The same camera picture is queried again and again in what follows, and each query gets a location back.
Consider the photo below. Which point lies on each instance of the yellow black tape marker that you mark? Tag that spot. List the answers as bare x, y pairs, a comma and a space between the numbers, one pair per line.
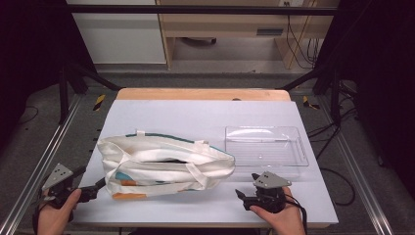
99, 102
306, 102

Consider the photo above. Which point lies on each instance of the black curtain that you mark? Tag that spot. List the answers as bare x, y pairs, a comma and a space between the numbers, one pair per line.
381, 65
29, 49

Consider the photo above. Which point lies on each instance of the cream canvas tote bag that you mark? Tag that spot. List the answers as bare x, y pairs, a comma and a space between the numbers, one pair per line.
156, 153

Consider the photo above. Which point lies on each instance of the aluminium floor rail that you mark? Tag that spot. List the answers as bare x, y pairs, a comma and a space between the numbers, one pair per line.
355, 166
42, 163

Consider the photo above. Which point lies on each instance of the white cabinet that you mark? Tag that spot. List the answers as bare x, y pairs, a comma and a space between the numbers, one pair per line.
120, 36

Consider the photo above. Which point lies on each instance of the light wooden desk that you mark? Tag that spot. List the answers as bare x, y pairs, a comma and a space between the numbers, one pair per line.
228, 24

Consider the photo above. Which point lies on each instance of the black metal stand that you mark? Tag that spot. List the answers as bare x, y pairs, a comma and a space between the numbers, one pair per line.
63, 94
334, 94

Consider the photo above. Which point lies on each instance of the white table sheet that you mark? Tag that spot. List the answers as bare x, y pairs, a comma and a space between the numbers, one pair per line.
182, 117

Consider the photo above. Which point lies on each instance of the person's left hand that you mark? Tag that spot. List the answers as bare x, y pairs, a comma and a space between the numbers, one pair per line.
54, 218

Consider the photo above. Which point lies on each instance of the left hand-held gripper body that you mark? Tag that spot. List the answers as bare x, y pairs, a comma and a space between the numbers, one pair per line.
58, 176

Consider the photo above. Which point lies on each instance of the clear plastic tray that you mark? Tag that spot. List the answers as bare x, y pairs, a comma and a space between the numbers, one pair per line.
266, 150

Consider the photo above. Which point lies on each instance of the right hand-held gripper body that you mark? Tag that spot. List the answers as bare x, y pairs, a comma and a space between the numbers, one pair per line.
270, 181

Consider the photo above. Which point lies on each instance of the person's right hand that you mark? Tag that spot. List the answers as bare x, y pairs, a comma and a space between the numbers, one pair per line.
287, 220

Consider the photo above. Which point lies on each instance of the black horizontal frame bar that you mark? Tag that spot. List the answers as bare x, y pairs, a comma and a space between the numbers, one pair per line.
195, 9

